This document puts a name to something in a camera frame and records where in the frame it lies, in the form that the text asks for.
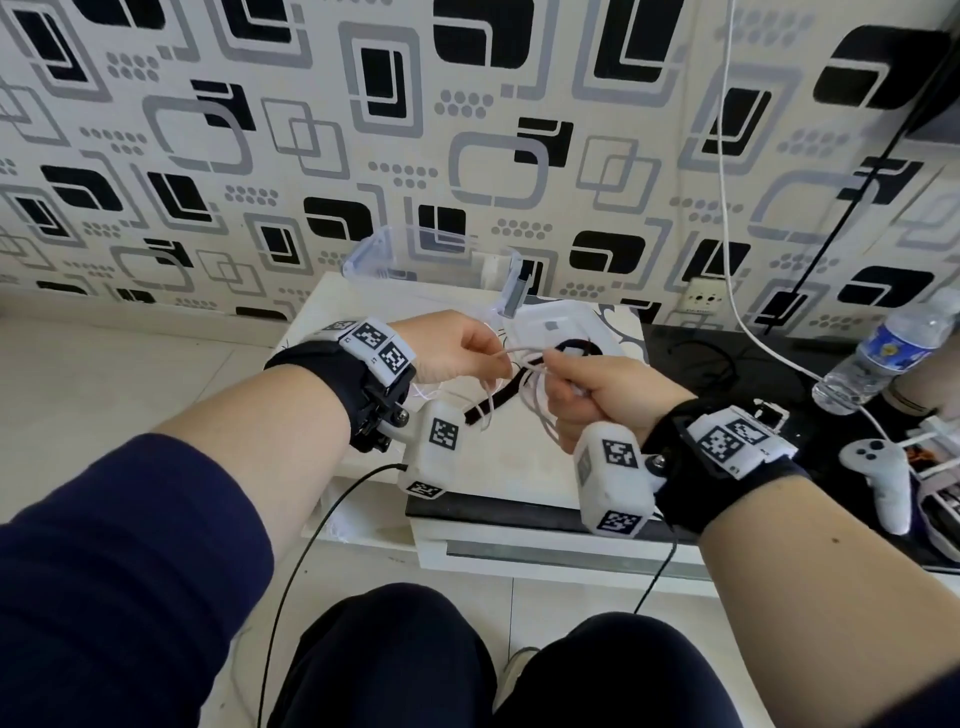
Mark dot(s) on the person's right hand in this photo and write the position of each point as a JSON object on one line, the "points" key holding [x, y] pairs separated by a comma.
{"points": [[607, 390]]}

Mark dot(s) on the person's right forearm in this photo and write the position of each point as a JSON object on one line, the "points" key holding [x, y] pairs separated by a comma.
{"points": [[810, 600]]}

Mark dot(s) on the person's left hand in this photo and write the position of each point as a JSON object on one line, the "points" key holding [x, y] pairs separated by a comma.
{"points": [[450, 345]]}

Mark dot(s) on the dark blue sleeve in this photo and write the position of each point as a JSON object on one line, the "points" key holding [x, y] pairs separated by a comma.
{"points": [[112, 600], [930, 709]]}

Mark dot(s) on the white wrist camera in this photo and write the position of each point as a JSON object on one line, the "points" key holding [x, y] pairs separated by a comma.
{"points": [[439, 442], [611, 480]]}

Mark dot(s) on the white box lid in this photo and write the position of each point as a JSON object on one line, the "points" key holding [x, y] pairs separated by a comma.
{"points": [[592, 326]]}

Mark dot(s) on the person's left forearm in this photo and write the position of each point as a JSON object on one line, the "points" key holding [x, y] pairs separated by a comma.
{"points": [[285, 450]]}

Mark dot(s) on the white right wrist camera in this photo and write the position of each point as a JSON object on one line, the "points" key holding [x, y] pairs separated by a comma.
{"points": [[611, 480]]}

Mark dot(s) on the dark blue left sleeve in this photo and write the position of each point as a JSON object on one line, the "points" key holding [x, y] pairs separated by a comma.
{"points": [[112, 600]]}

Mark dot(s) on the white wall socket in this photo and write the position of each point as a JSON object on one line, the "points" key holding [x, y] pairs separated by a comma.
{"points": [[705, 298]]}

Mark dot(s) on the white game controller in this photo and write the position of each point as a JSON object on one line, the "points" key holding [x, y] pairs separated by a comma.
{"points": [[889, 487]]}

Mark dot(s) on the clear plastic water bottle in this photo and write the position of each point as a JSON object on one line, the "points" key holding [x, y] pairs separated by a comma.
{"points": [[885, 352]]}

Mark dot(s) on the white shoe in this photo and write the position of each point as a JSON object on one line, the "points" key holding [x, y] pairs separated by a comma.
{"points": [[514, 667]]}

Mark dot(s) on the black glass top cabinet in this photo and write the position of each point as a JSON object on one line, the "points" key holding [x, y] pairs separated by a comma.
{"points": [[825, 517]]}

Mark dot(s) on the clear plastic storage box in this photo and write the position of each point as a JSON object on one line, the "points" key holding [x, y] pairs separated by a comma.
{"points": [[375, 259]]}

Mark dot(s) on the small white frame clip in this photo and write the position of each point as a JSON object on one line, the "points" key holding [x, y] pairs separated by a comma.
{"points": [[776, 411]]}

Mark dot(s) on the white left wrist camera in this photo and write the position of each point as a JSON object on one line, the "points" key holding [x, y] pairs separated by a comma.
{"points": [[439, 442]]}

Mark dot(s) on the white low table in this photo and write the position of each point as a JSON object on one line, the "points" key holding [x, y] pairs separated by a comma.
{"points": [[510, 465]]}

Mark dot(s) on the dark blue right sleeve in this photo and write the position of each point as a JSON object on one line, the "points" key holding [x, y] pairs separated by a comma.
{"points": [[930, 709]]}

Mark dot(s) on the person's right leg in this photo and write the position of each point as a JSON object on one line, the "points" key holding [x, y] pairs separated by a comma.
{"points": [[615, 675]]}

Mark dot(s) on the person's left leg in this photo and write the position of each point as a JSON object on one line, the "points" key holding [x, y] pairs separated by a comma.
{"points": [[390, 667]]}

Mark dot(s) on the white headset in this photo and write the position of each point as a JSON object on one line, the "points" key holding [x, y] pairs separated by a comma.
{"points": [[945, 510]]}

